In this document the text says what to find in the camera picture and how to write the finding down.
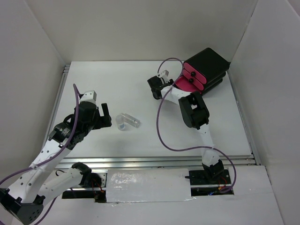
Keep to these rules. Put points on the clear lying bottle with barcode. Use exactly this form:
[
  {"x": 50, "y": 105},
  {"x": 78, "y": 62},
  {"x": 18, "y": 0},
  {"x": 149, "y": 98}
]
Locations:
[{"x": 130, "y": 120}]

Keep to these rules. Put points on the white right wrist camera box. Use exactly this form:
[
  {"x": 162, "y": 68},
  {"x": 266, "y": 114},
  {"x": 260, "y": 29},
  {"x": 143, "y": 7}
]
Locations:
[{"x": 163, "y": 76}]

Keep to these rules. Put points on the small clear upright bottle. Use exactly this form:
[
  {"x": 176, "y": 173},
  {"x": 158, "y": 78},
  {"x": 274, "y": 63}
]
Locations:
[{"x": 120, "y": 122}]

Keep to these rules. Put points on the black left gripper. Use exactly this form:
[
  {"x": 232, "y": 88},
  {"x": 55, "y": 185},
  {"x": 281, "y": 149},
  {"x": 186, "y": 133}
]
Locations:
[{"x": 103, "y": 121}]

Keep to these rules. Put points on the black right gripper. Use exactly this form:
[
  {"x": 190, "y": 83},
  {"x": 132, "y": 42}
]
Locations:
[{"x": 171, "y": 81}]

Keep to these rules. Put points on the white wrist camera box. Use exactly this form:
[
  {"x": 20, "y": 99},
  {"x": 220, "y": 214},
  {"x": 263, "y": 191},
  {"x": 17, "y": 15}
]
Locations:
[
  {"x": 163, "y": 76},
  {"x": 88, "y": 96}
]

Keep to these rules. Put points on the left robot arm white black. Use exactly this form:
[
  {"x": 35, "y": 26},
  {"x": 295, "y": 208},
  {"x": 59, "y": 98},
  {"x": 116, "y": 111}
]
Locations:
[{"x": 26, "y": 198}]

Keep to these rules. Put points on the white cover panel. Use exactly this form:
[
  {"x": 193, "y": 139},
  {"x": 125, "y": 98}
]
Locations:
[{"x": 148, "y": 185}]

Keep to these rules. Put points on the black drawer cabinet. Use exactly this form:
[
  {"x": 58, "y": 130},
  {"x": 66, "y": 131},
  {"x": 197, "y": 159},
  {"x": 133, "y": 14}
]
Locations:
[{"x": 212, "y": 65}]

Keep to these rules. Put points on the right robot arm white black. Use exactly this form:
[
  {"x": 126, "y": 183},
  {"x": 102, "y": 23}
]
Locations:
[{"x": 195, "y": 115}]

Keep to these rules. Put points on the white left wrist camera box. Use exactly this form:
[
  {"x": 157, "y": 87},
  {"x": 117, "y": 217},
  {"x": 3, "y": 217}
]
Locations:
[{"x": 88, "y": 96}]

